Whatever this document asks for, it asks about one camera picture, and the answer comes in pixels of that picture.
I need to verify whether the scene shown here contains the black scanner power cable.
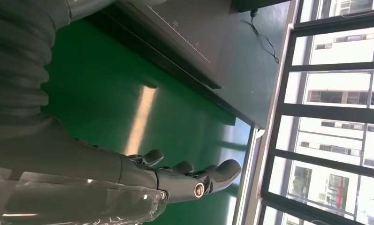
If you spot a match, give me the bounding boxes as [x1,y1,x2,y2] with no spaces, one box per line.
[240,8,281,65]

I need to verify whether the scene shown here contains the black inbound scanner machine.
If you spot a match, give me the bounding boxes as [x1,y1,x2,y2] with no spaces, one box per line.
[87,0,291,90]

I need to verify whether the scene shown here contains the green conveyor belt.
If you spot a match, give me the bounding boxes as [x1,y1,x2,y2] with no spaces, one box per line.
[40,18,253,225]

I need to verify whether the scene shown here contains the aluminium conveyor frame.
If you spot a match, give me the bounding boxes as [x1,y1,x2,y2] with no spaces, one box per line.
[231,126,267,225]

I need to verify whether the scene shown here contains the black window frame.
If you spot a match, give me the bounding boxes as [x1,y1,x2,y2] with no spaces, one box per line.
[257,0,374,225]

